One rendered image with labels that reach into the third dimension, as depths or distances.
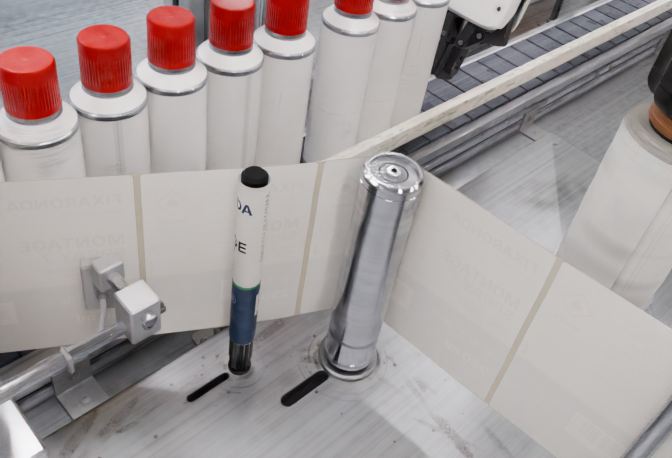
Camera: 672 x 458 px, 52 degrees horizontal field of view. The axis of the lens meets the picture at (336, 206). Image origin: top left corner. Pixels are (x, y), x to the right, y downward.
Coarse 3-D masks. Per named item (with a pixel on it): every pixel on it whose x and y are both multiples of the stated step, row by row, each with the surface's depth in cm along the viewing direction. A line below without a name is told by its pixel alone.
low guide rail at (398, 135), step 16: (624, 16) 100; (640, 16) 102; (592, 32) 95; (608, 32) 96; (560, 48) 90; (576, 48) 91; (528, 64) 86; (544, 64) 87; (560, 64) 91; (496, 80) 82; (512, 80) 83; (528, 80) 86; (464, 96) 78; (480, 96) 79; (496, 96) 82; (432, 112) 74; (448, 112) 76; (464, 112) 79; (400, 128) 71; (416, 128) 73; (432, 128) 75; (368, 144) 69; (384, 144) 70; (400, 144) 72
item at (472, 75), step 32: (640, 0) 115; (544, 32) 101; (576, 32) 102; (640, 32) 106; (480, 64) 91; (512, 64) 93; (576, 64) 95; (448, 96) 84; (512, 96) 86; (448, 128) 79
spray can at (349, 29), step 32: (352, 0) 58; (320, 32) 61; (352, 32) 59; (320, 64) 62; (352, 64) 61; (320, 96) 64; (352, 96) 64; (320, 128) 66; (352, 128) 66; (320, 160) 68
